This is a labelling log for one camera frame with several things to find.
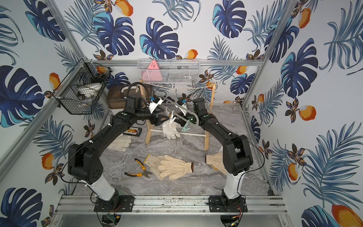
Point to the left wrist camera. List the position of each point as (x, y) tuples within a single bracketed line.
[(154, 103)]

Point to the black wire basket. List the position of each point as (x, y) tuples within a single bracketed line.
[(83, 73)]

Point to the beige glove red cuff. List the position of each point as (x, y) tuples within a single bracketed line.
[(174, 168)]

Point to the pink triangular card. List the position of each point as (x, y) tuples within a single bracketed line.
[(152, 73)]

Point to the white glove left side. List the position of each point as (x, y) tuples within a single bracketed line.
[(121, 143)]

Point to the small black tablet device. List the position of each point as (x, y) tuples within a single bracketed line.
[(133, 131)]

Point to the grey multi-clip hanger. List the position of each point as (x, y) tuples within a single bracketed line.
[(170, 104)]

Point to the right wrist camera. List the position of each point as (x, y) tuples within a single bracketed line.
[(184, 108)]

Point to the clear mesh wall tray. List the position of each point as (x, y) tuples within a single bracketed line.
[(182, 71)]

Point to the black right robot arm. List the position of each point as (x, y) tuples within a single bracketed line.
[(236, 154)]

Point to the beige glove yellow cuff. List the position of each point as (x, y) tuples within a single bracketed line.
[(153, 162)]

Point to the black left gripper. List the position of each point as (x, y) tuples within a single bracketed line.
[(158, 114)]

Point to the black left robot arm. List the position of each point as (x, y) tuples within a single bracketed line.
[(84, 159)]

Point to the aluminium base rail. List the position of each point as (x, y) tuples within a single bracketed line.
[(197, 205)]

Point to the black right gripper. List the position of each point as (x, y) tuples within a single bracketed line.
[(181, 121)]

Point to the brown lidded storage box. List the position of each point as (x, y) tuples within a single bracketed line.
[(116, 98)]

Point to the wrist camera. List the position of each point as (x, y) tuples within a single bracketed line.
[(154, 103), (184, 108)]

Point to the beige glove right side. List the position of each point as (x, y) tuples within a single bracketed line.
[(216, 161)]

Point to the white object in basket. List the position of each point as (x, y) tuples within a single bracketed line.
[(90, 89)]

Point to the white glove yellow cuff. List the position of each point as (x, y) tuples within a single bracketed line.
[(169, 129)]

